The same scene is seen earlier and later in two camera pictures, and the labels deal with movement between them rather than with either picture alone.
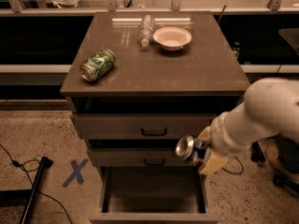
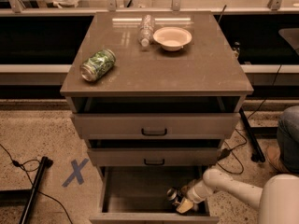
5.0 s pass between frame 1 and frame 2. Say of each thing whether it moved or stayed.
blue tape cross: stayed
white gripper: moved
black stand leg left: stayed
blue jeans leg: stayed
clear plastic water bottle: stayed
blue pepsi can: moved
